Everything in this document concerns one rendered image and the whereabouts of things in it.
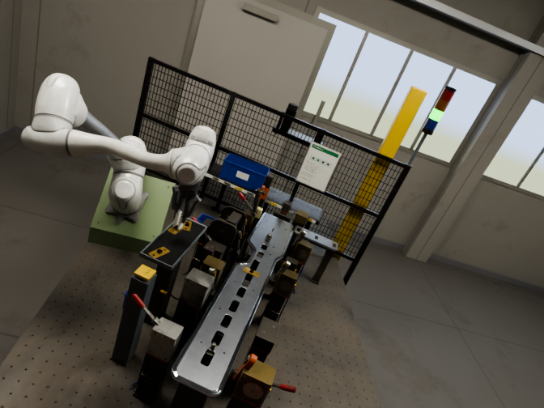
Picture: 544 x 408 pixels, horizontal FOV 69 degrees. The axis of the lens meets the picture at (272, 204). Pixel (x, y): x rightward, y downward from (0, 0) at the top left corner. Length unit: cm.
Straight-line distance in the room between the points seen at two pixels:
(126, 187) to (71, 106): 55
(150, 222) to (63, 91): 92
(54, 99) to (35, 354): 97
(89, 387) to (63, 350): 20
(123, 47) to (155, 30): 38
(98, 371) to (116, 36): 342
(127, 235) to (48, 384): 88
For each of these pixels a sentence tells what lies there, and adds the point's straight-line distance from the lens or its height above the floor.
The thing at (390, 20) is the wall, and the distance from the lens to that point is 448.
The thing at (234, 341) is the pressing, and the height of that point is 100.
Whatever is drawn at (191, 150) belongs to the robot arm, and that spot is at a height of 163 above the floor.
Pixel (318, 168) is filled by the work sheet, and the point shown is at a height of 129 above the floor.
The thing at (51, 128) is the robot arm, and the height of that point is 149.
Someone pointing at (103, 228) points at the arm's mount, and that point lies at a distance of 233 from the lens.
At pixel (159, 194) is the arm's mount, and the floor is 100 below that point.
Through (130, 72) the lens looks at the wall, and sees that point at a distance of 453.
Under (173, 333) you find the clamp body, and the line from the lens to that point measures 148.
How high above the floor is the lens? 214
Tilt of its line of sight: 25 degrees down
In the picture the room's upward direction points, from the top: 22 degrees clockwise
